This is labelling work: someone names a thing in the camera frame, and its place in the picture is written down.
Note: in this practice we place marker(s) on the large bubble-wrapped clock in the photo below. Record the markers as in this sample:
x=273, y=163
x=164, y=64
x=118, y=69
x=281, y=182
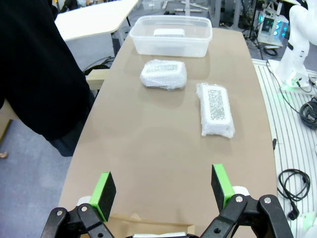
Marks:
x=215, y=116

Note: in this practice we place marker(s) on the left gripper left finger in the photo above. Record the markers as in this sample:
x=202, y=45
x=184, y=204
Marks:
x=104, y=196

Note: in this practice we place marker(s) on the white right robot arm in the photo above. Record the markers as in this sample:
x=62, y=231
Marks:
x=297, y=49

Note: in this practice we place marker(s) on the beige box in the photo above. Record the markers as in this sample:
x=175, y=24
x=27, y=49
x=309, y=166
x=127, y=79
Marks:
x=97, y=78

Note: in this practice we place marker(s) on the white background table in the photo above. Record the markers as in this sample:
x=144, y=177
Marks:
x=94, y=19

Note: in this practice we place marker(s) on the small bubble-wrapped clock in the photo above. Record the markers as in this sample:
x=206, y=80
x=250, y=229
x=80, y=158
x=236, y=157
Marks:
x=163, y=77

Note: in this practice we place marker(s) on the white slatted base platform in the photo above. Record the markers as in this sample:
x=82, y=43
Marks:
x=284, y=148

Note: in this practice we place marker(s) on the person in black sweater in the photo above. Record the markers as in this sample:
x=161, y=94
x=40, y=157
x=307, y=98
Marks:
x=37, y=62

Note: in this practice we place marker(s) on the unwrapped white clock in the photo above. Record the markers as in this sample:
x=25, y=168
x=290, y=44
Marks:
x=169, y=32

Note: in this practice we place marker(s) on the clear plastic container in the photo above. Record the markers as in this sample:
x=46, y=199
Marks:
x=171, y=49

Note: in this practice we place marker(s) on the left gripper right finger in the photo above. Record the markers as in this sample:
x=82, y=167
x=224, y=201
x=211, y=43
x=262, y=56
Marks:
x=223, y=188

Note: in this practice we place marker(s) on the white cabinet with lights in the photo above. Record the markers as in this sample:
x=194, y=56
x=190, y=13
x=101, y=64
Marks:
x=268, y=27

